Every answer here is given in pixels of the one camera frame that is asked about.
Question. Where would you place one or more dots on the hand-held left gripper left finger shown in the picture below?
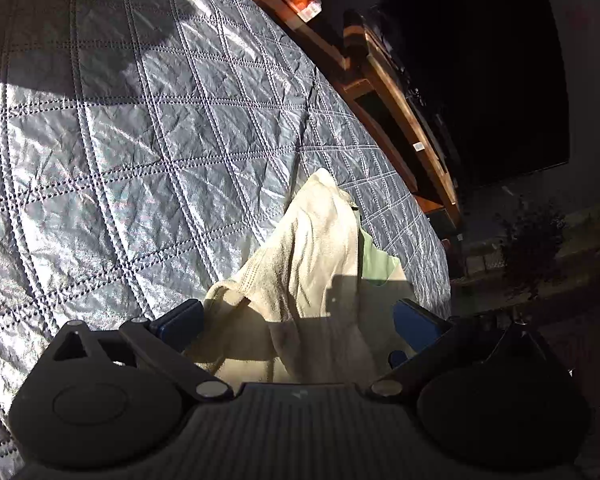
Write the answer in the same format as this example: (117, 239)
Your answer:
(182, 325)

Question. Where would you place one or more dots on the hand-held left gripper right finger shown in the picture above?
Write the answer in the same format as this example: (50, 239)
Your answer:
(415, 325)

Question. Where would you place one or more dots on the cream fleece sweater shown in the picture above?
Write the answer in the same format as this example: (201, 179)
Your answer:
(310, 260)

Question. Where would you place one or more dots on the grey quilted mat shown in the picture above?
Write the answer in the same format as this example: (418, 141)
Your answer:
(130, 160)

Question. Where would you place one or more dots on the black television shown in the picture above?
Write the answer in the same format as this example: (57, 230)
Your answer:
(480, 60)

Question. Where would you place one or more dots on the wooden table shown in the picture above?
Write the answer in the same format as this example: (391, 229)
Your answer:
(290, 12)

